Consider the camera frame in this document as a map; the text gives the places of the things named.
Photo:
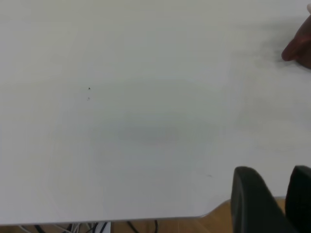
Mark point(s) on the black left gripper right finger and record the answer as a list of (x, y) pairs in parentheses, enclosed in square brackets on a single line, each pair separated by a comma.
[(301, 199)]

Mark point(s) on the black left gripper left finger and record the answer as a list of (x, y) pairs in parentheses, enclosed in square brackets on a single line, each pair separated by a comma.
[(252, 206)]

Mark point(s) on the red ceramic cup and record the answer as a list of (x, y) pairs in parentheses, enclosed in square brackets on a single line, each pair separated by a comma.
[(301, 46)]

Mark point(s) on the white power strip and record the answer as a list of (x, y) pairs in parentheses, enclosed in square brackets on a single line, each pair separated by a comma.
[(99, 228)]

